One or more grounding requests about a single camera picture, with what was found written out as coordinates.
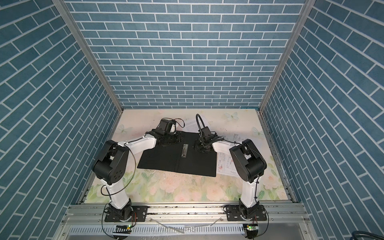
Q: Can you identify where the technical drawing sheet upper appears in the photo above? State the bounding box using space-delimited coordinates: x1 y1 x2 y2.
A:
223 133 246 143

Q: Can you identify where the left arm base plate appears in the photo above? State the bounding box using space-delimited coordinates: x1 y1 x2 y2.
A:
104 205 148 223

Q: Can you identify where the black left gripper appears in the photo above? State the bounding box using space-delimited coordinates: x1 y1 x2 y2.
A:
163 131 186 144

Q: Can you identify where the aluminium corner post right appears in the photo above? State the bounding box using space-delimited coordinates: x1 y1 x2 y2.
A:
259 0 316 113

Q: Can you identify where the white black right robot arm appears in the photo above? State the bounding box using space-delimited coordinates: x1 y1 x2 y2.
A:
195 135 267 220

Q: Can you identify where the technical drawing sheet lower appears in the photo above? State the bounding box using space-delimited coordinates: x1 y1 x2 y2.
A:
217 153 240 178

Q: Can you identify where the white cable duct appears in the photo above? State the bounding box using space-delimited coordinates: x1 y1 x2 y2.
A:
68 224 245 237

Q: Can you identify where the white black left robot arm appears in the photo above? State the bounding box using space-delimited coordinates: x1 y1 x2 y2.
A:
92 131 183 222

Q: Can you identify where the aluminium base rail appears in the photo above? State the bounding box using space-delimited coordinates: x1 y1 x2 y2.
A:
54 201 317 240

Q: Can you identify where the metal folder clip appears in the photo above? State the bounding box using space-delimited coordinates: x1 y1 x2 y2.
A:
181 144 189 158

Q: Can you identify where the technical drawing sheet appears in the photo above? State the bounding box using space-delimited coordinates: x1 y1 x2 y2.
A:
217 153 240 178
223 133 246 143

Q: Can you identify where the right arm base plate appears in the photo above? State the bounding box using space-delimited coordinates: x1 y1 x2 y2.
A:
223 204 268 222

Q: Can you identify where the white text document sheet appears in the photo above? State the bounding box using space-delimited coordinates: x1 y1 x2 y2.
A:
178 114 213 133

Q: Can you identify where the orange file folder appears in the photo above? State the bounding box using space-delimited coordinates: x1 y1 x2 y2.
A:
138 131 217 177

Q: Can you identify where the aluminium corner post left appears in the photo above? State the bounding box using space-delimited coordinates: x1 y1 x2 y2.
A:
52 0 124 114

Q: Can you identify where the aluminium corner post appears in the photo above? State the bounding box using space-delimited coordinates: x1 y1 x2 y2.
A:
259 0 316 113
52 0 124 114

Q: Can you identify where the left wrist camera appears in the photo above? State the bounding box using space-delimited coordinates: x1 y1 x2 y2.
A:
157 119 176 135

